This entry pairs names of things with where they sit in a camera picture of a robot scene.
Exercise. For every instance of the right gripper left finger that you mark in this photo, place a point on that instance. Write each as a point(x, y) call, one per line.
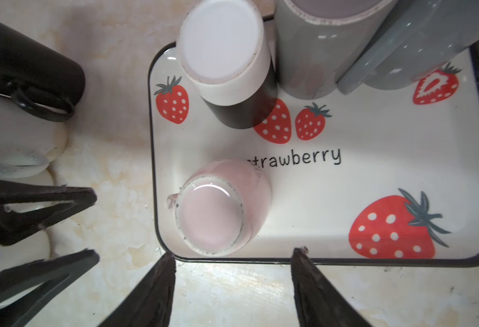
point(151, 301)

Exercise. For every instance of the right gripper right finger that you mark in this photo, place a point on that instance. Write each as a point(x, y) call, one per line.
point(317, 301)

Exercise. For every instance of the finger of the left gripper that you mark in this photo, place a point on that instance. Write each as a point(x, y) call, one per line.
point(64, 203)
point(50, 276)

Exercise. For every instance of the cream mug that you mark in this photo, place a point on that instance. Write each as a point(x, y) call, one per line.
point(27, 144)

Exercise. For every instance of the pink upside-down mug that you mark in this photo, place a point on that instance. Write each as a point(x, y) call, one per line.
point(222, 206)

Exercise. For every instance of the black mug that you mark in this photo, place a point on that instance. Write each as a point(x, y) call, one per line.
point(39, 80)

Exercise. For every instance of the small white mug back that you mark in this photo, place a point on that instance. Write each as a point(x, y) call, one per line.
point(223, 50)

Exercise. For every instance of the tall grey mug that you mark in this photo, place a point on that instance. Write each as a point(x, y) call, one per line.
point(318, 41)

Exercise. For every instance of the small grey mug right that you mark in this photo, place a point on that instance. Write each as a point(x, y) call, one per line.
point(416, 38)

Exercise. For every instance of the white strawberry tray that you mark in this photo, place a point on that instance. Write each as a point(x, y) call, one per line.
point(387, 182)

